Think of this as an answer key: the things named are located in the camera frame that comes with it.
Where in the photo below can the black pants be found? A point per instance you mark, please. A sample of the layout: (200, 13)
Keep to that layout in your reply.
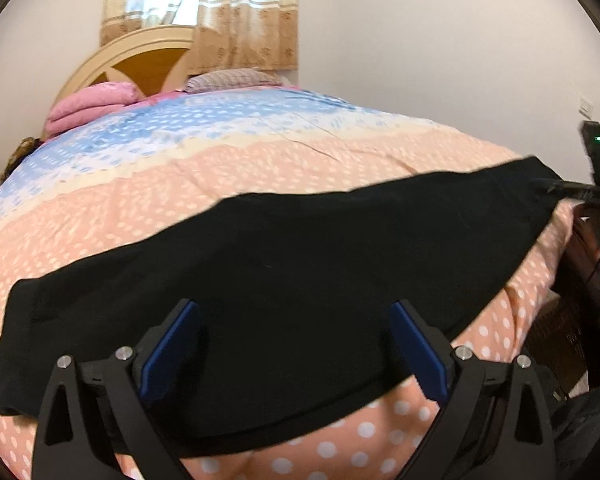
(280, 280)

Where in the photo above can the dark grey bag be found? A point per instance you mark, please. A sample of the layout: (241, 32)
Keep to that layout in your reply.
(582, 420)

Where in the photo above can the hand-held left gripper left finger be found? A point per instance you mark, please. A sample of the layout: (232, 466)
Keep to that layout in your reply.
(167, 355)

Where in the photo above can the brown patterned bag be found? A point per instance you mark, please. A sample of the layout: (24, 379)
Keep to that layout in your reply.
(20, 156)

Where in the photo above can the beige floral window curtain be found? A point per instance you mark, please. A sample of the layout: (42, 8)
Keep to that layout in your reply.
(220, 10)

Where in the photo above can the dark wooden furniture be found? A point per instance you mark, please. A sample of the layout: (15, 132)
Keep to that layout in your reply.
(575, 300)

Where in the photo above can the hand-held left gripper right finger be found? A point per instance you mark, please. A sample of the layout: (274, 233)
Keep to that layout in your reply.
(420, 355)

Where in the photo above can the cream wooden headboard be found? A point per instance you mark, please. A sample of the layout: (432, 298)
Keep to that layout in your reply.
(130, 55)

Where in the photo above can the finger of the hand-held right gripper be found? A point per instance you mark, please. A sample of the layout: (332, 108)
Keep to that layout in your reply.
(575, 191)

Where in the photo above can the striped pillow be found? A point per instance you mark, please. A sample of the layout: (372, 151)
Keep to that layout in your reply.
(230, 80)

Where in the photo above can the polka dot bedspread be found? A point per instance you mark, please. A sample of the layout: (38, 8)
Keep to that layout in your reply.
(180, 170)

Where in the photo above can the white wall switch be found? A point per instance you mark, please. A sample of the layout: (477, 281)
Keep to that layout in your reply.
(586, 105)

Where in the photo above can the pink folded blanket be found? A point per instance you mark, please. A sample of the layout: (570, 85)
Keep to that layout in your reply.
(87, 105)

